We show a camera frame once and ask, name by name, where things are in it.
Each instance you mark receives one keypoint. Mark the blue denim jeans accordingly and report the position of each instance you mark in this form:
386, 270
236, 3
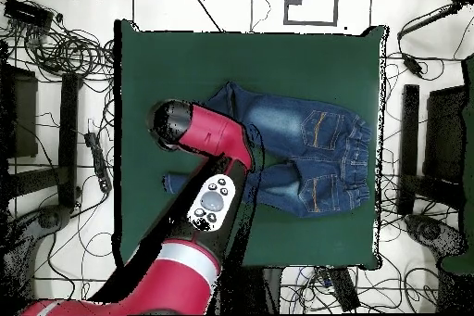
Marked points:
318, 153

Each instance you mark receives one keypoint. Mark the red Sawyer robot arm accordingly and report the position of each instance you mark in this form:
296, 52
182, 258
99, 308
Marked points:
207, 130

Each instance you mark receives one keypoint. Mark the dark flat panel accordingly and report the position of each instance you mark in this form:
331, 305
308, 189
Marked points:
444, 134
24, 119

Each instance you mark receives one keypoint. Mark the dark green table cloth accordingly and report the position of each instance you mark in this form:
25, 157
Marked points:
296, 56

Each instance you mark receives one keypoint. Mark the black power strip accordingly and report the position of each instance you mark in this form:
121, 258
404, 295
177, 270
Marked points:
98, 160

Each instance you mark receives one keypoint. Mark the black oblong device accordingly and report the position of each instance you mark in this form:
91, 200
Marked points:
344, 288

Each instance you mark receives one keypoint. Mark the black stand beam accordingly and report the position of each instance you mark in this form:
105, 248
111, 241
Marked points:
68, 138
409, 145

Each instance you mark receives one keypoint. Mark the grey round stand foot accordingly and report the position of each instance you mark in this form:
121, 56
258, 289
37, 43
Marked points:
429, 232
52, 217

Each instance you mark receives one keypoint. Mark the black power adapter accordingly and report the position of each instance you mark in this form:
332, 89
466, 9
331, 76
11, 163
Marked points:
413, 64

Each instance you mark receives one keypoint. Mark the black tube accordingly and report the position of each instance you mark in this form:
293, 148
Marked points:
429, 19

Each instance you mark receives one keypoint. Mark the black box device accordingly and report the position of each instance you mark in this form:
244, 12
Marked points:
27, 14

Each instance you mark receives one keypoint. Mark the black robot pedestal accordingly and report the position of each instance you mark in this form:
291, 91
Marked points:
255, 290

